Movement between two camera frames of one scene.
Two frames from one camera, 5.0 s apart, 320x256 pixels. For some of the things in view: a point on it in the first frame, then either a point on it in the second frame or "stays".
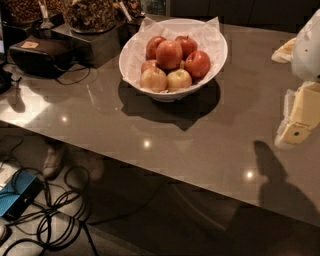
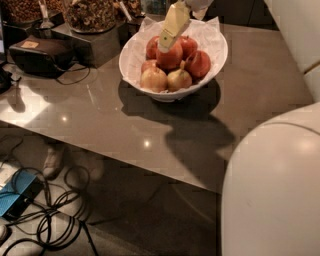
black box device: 43,56 stays
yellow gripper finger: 285,53 to 199,13
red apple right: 197,64 stays
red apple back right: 188,46 stays
